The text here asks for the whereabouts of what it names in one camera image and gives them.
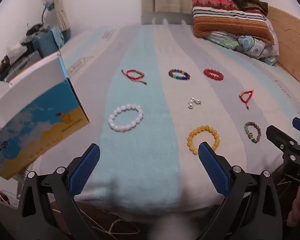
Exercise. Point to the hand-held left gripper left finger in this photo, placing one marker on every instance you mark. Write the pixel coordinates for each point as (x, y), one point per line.
(86, 165)

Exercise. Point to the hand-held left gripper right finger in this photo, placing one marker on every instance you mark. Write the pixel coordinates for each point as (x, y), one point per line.
(212, 170)

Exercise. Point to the blue yellow cardboard box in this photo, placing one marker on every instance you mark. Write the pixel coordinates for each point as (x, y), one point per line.
(40, 120)

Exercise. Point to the small silver earrings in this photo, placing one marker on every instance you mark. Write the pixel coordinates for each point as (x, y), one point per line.
(190, 105)

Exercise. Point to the striped bed sheet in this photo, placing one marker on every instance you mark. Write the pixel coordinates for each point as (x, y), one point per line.
(150, 155)

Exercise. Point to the dark patterned cloth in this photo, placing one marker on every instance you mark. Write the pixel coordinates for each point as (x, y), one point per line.
(120, 225)

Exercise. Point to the wooden headboard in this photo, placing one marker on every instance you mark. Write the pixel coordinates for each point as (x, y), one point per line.
(295, 42)

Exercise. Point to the floral quilt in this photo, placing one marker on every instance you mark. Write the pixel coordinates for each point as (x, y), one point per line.
(250, 45)

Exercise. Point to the grey suitcase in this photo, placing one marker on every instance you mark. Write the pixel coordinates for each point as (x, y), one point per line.
(22, 62)

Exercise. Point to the teal suitcase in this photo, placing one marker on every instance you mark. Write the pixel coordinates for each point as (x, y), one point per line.
(46, 43)

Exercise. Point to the striped red orange pillow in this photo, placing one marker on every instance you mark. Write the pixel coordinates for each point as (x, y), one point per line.
(227, 17)

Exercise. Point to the teal cloth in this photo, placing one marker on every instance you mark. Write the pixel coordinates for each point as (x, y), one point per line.
(57, 36)

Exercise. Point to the white plastic bag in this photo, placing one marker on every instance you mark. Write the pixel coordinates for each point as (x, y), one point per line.
(16, 47)

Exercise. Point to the black bag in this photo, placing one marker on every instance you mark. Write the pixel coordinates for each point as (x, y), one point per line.
(36, 28)

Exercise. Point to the tied beige curtain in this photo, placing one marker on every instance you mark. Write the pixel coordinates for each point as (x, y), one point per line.
(61, 15)

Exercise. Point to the blue desk lamp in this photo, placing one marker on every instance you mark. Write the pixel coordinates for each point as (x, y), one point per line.
(49, 5)

